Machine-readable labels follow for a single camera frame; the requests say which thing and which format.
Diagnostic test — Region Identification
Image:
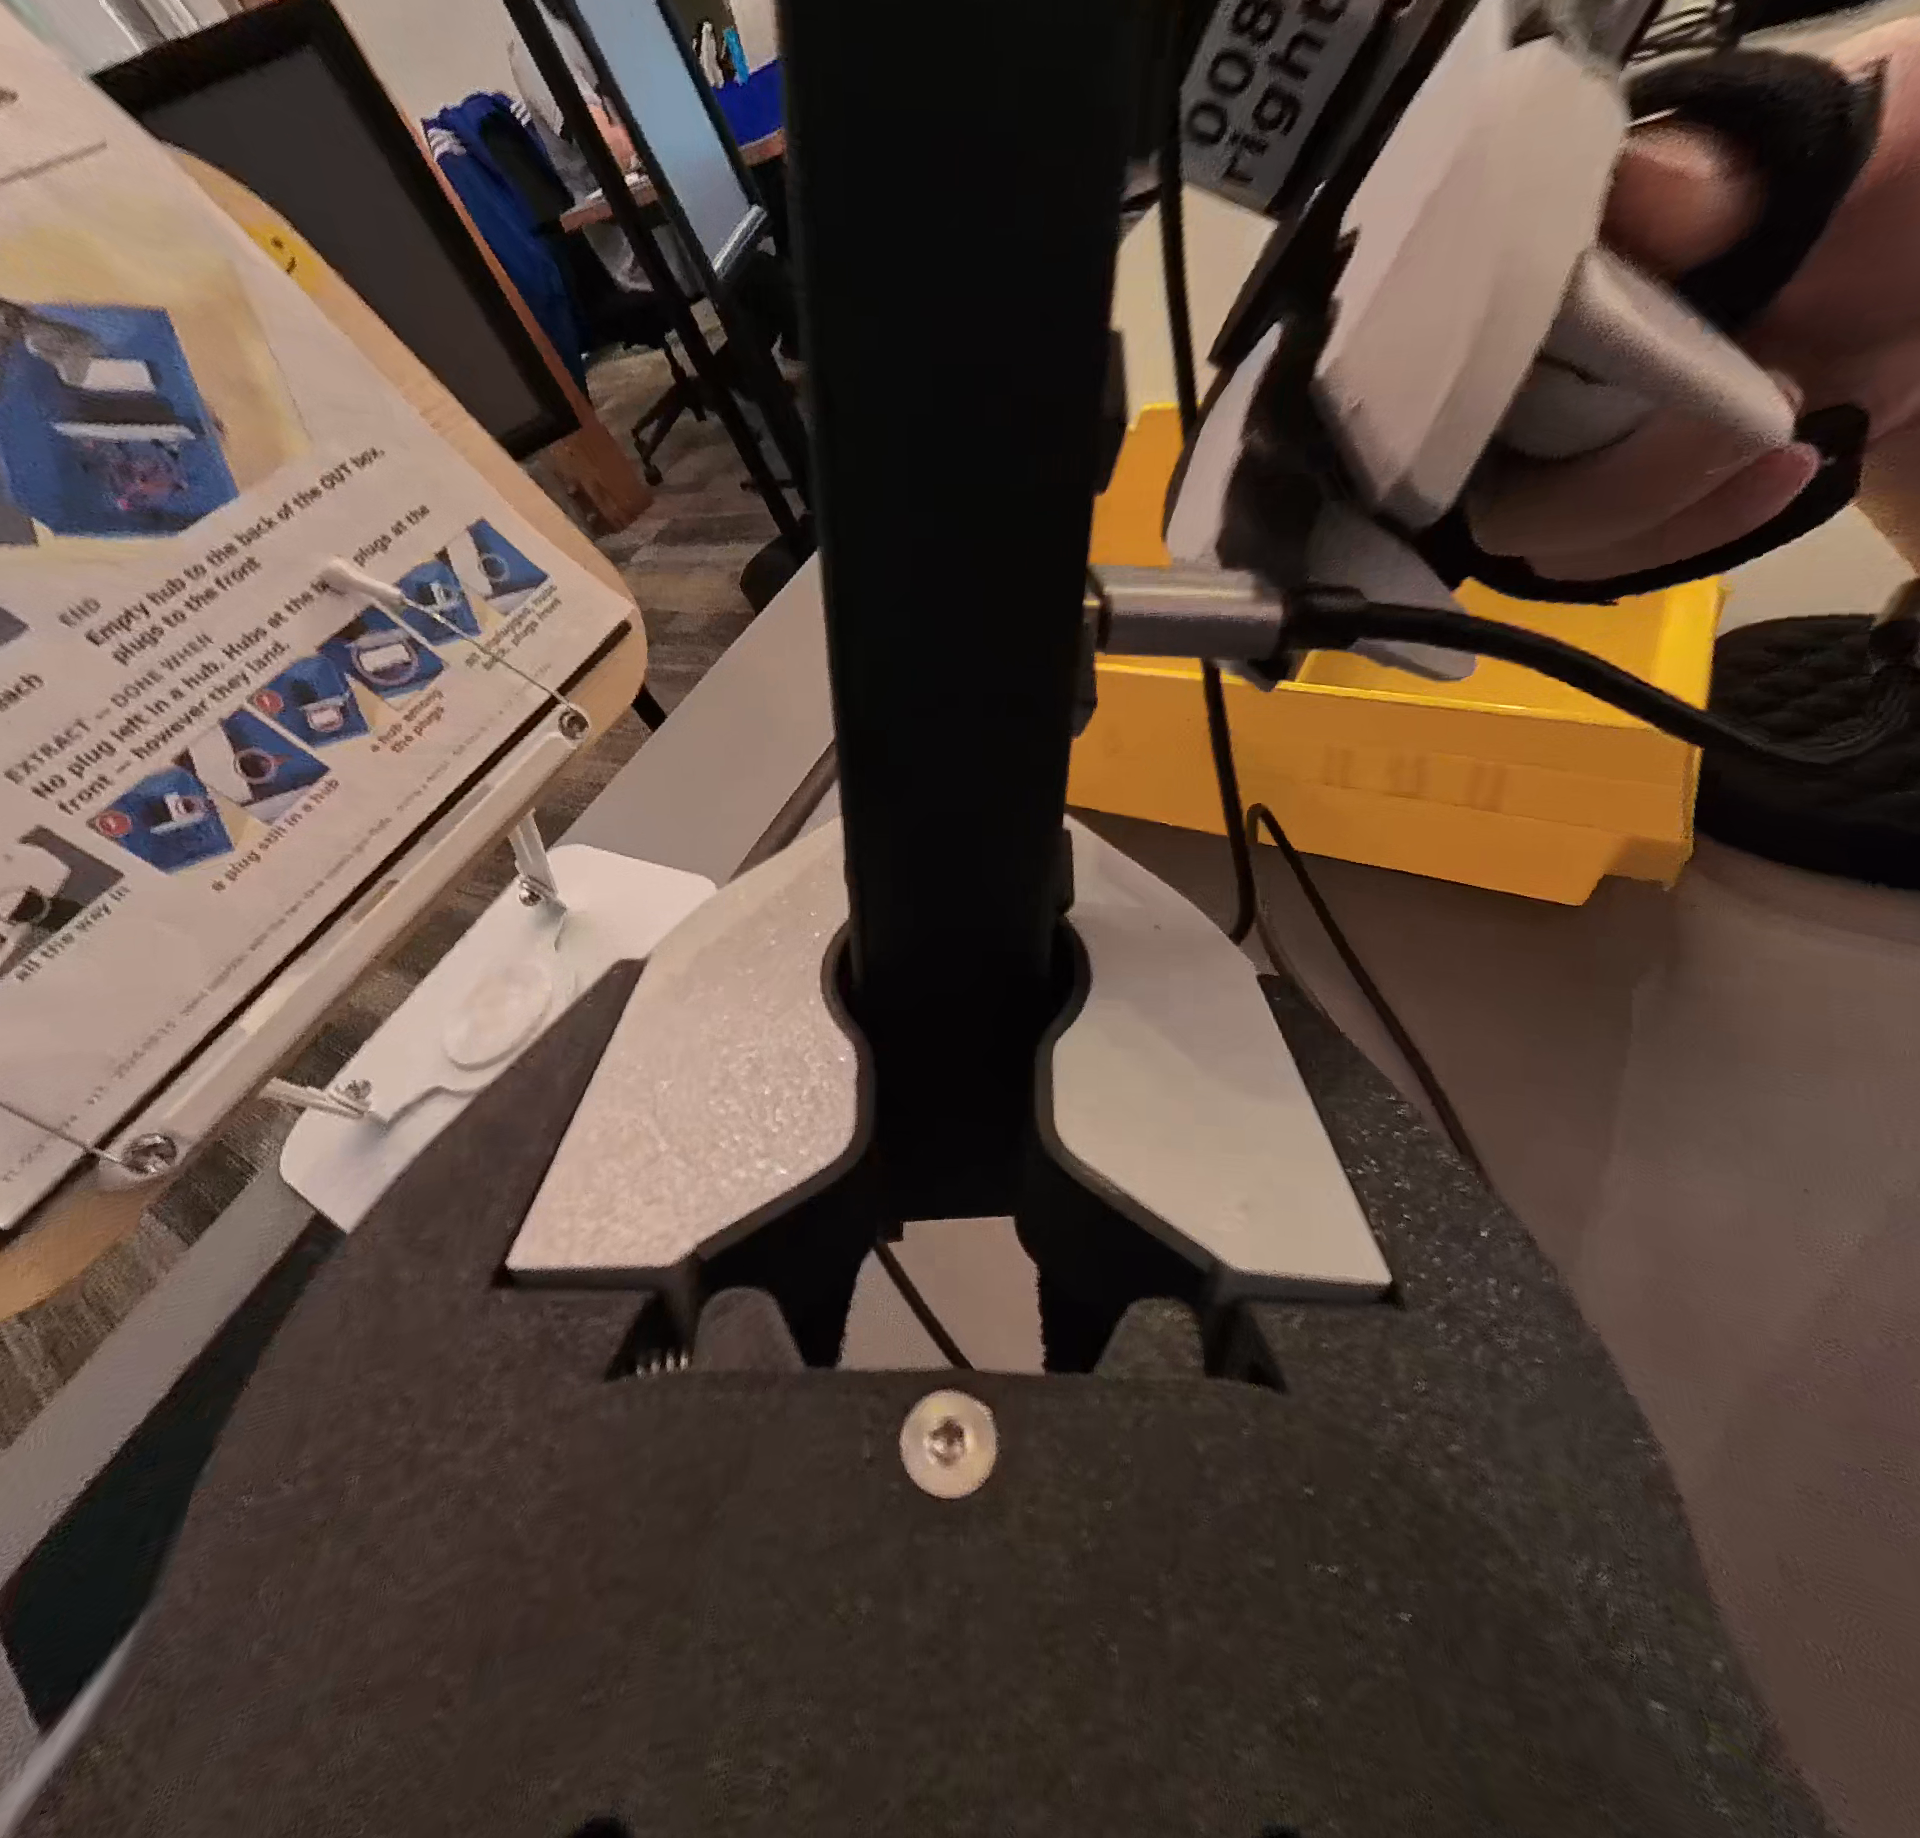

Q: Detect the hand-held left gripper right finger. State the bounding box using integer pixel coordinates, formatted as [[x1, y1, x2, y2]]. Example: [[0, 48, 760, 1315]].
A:
[[1030, 819, 1401, 1352]]

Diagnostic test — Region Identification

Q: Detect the instruction sheet on wooden stand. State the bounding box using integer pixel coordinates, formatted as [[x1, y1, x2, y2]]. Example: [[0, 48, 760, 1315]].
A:
[[0, 147, 655, 1321]]

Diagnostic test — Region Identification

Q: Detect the black USB hub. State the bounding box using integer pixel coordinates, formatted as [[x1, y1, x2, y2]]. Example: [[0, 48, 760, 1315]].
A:
[[766, 0, 1138, 1230]]

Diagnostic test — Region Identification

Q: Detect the blue jacket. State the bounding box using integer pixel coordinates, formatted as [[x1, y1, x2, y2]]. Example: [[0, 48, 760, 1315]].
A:
[[421, 93, 587, 384]]

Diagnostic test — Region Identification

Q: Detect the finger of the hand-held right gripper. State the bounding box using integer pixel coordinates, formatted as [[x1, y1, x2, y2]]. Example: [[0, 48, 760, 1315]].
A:
[[1164, 330, 1291, 581], [1290, 0, 1637, 687]]

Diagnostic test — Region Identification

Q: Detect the blue storage bin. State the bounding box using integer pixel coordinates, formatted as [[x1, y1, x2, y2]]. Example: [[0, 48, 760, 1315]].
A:
[[714, 42, 793, 147]]

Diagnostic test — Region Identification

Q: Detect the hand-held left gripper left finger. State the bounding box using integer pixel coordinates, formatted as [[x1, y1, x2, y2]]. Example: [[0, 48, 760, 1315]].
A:
[[502, 819, 878, 1352]]

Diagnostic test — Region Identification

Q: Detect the yellow storage bin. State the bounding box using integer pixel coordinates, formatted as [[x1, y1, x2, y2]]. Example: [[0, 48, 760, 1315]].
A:
[[1069, 400, 1726, 914]]

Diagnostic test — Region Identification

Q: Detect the mobile whiteboard black stand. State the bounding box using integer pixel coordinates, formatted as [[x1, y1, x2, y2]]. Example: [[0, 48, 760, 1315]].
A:
[[460, 0, 824, 601]]

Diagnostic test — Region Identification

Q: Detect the black cable grey plug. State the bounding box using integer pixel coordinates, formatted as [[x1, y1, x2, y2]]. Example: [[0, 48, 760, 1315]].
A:
[[1081, 560, 1867, 773]]

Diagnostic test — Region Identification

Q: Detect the black mesh pad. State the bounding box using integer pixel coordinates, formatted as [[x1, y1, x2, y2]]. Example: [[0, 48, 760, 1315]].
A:
[[1694, 612, 1920, 892]]

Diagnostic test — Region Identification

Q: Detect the printed instruction sheet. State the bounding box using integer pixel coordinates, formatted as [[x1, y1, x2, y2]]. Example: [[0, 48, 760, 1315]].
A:
[[0, 0, 635, 1202]]

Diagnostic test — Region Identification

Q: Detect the black framed panel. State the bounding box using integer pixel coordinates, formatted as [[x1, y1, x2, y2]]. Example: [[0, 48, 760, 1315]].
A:
[[93, 0, 587, 463]]

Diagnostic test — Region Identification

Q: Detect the person's right hand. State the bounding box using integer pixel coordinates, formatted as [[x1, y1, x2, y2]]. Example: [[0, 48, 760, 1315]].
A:
[[1463, 20, 1920, 589]]

